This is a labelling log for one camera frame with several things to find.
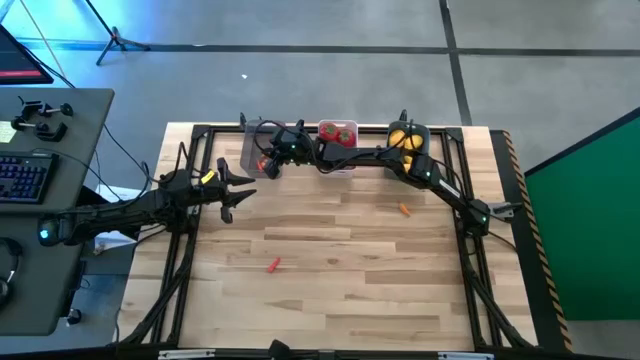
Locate red toy tomato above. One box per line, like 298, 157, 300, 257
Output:
318, 122, 340, 143
336, 127, 357, 149

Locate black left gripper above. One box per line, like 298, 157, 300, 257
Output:
197, 157, 258, 225

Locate black aluminium table frame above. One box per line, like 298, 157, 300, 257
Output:
117, 123, 537, 351

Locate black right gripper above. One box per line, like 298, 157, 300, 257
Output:
259, 119, 316, 180

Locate yellow hanging cable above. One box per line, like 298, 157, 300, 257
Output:
18, 0, 66, 76

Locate black keyboard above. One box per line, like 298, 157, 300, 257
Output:
0, 152, 60, 205

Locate white metal bracket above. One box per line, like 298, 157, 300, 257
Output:
157, 348, 216, 360
437, 351, 495, 360

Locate black headphones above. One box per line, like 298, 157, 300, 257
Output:
0, 237, 24, 311

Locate grey desk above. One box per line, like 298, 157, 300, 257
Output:
0, 88, 115, 337

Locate dark desk screen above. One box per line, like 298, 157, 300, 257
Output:
0, 24, 55, 85

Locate dark plastic basket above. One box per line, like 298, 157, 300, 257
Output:
385, 119, 432, 179

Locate grey translucent plastic basket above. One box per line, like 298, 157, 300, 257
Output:
239, 119, 284, 180

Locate green panel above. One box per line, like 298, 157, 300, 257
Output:
524, 106, 640, 322

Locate white plastic basket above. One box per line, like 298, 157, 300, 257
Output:
317, 118, 360, 180

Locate white box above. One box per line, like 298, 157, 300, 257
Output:
92, 183, 151, 254

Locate black yellow hazard strip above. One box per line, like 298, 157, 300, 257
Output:
492, 128, 576, 354

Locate black tripod stand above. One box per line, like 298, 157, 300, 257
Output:
82, 0, 151, 67

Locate black screw clamp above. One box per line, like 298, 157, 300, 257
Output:
9, 116, 69, 144
17, 96, 75, 119

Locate black computer mouse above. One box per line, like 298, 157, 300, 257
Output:
37, 219, 60, 248

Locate black rounded object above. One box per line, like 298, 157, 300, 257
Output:
268, 339, 292, 360

